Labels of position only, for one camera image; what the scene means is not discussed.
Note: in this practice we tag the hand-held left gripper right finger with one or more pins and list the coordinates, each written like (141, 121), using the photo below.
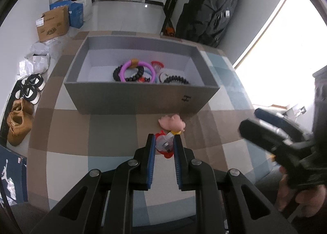
(178, 158)

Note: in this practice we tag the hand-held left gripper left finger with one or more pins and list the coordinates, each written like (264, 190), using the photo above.
(152, 158)

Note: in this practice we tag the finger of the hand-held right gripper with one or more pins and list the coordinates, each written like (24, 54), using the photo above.
(258, 134)
(268, 115)

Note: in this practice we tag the red clear ornament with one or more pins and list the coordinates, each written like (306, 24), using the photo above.
(163, 144)
(156, 65)

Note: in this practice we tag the pink figure toy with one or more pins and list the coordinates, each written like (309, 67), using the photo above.
(170, 123)

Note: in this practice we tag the grey box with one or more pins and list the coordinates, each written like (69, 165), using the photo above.
(127, 98)

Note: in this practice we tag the person's right hand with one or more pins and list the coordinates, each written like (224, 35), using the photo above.
(310, 200)

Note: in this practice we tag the checked table mat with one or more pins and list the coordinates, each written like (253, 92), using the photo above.
(76, 126)

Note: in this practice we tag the black duffel bag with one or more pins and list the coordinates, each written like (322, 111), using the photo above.
(204, 11)

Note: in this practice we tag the orange toy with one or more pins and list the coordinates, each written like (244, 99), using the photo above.
(170, 31)

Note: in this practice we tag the brown shoe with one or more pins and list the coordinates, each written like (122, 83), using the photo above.
(18, 128)
(23, 107)

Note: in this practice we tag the blue shoe box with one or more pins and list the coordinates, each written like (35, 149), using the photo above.
(11, 170)

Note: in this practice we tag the black white sandal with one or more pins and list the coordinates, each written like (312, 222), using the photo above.
(26, 93)
(34, 80)

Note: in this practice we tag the white plastic bag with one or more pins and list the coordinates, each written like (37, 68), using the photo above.
(34, 64)

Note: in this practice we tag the blue carton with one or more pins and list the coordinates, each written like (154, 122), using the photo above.
(76, 15)

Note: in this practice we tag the brown cardboard box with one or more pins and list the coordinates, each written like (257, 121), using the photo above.
(52, 25)

